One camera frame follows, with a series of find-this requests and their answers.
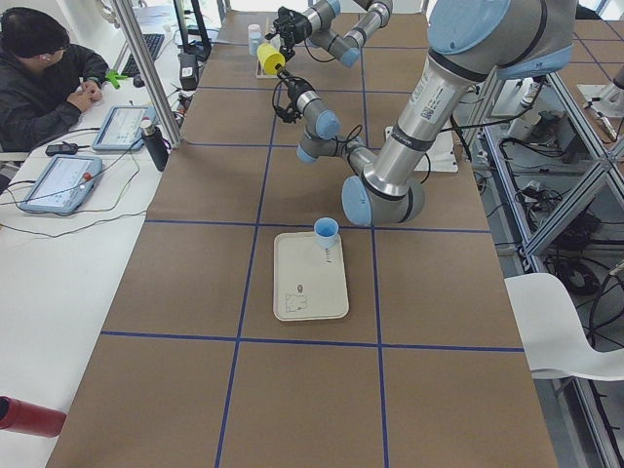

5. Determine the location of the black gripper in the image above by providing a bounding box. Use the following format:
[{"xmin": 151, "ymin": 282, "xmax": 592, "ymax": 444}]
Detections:
[
  {"xmin": 272, "ymin": 7, "xmax": 312, "ymax": 61},
  {"xmin": 277, "ymin": 69, "xmax": 317, "ymax": 117}
]

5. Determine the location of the yellow cup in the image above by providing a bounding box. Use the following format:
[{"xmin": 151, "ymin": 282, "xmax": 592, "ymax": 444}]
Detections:
[{"xmin": 259, "ymin": 44, "xmax": 286, "ymax": 76}]

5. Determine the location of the light blue cup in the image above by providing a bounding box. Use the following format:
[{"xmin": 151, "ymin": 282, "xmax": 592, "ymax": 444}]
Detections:
[
  {"xmin": 313, "ymin": 216, "xmax": 339, "ymax": 249},
  {"xmin": 248, "ymin": 23, "xmax": 263, "ymax": 57}
]

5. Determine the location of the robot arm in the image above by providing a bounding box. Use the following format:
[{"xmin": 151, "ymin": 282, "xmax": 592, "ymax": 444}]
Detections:
[
  {"xmin": 264, "ymin": 1, "xmax": 577, "ymax": 226},
  {"xmin": 265, "ymin": 0, "xmax": 394, "ymax": 67}
]

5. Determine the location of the black monitor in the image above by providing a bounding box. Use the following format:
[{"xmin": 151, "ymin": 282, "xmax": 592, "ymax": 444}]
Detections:
[{"xmin": 173, "ymin": 0, "xmax": 214, "ymax": 62}]

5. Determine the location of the black keyboard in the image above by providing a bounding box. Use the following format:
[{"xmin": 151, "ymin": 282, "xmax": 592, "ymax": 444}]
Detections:
[{"xmin": 120, "ymin": 32, "xmax": 166, "ymax": 78}]

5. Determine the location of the black thermos bottle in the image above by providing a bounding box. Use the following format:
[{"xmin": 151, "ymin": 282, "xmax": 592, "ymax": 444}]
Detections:
[{"xmin": 139, "ymin": 118, "xmax": 169, "ymax": 172}]

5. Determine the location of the black computer mouse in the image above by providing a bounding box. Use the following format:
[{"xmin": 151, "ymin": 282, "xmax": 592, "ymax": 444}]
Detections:
[{"xmin": 133, "ymin": 74, "xmax": 145, "ymax": 89}]

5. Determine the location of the blue teach pendant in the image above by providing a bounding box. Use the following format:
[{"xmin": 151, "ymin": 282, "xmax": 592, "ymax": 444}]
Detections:
[
  {"xmin": 18, "ymin": 155, "xmax": 103, "ymax": 215},
  {"xmin": 92, "ymin": 105, "xmax": 156, "ymax": 151}
]

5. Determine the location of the green plastic clamp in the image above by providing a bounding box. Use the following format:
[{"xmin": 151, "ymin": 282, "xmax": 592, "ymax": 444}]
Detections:
[{"xmin": 105, "ymin": 69, "xmax": 128, "ymax": 90}]

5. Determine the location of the cream plastic tray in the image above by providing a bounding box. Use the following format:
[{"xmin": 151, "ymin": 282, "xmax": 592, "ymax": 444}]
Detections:
[{"xmin": 273, "ymin": 232, "xmax": 349, "ymax": 322}]

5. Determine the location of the black power adapter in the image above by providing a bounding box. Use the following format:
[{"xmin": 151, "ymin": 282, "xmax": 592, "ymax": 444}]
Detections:
[{"xmin": 45, "ymin": 142, "xmax": 80, "ymax": 157}]

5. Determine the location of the person in dark jacket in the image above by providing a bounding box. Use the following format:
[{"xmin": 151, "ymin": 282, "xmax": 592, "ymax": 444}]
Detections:
[{"xmin": 1, "ymin": 7, "xmax": 109, "ymax": 152}]

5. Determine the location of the white plastic chair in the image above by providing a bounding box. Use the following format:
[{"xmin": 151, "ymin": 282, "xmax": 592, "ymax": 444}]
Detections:
[{"xmin": 504, "ymin": 273, "xmax": 623, "ymax": 381}]

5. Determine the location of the red bottle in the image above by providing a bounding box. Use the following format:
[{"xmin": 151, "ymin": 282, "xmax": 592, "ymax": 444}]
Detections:
[{"xmin": 1, "ymin": 396, "xmax": 66, "ymax": 438}]

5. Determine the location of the white wire cup rack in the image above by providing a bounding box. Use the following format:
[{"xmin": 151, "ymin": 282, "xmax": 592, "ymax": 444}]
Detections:
[{"xmin": 256, "ymin": 18, "xmax": 280, "ymax": 79}]

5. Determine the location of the aluminium frame post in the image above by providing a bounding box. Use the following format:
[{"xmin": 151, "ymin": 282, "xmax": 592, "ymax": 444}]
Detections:
[{"xmin": 111, "ymin": 0, "xmax": 181, "ymax": 149}]

